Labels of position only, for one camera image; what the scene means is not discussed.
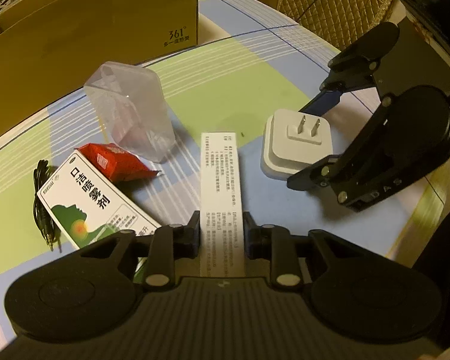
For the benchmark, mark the red snack packet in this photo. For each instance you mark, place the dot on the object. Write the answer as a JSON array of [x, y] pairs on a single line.
[[115, 163]]

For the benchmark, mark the quilted beige chair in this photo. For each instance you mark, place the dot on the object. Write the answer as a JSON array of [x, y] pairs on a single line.
[[339, 22]]

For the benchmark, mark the green white spray box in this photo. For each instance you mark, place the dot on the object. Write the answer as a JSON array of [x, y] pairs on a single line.
[[86, 207]]

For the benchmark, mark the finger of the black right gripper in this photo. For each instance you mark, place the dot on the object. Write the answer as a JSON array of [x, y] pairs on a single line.
[[367, 164], [353, 68]]

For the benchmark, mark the clear plastic container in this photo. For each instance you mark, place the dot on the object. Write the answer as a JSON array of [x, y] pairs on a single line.
[[130, 103]]

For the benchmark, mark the brown cardboard box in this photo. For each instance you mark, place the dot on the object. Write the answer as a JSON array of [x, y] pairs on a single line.
[[49, 48]]

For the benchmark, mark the white power adapter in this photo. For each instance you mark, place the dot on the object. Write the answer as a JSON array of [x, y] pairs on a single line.
[[293, 141]]

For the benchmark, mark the narrow white medicine box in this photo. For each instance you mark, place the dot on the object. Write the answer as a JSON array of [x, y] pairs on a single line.
[[222, 251]]

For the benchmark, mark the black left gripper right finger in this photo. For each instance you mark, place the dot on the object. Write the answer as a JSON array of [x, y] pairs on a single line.
[[275, 244]]

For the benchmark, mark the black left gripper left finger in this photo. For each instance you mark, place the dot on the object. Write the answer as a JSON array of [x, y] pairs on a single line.
[[168, 244]]

